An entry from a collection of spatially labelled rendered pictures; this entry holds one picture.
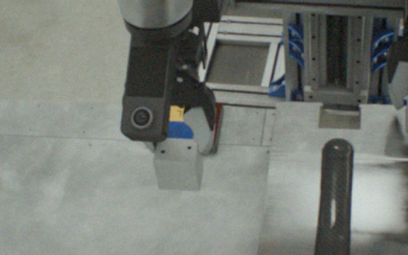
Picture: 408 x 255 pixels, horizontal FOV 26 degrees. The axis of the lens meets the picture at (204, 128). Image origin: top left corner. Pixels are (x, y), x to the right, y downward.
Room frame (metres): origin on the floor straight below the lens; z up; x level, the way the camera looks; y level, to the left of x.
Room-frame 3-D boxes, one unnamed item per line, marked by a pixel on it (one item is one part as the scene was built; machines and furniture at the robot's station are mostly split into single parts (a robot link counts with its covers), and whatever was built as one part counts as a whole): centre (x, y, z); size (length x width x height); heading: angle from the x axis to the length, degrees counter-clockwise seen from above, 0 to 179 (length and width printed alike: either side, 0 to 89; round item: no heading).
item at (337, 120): (0.74, -0.17, 0.87); 0.05 x 0.05 x 0.04; 75
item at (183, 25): (0.70, 0.03, 1.09); 0.09 x 0.08 x 0.12; 165
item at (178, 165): (0.71, 0.02, 0.93); 0.13 x 0.05 x 0.05; 165
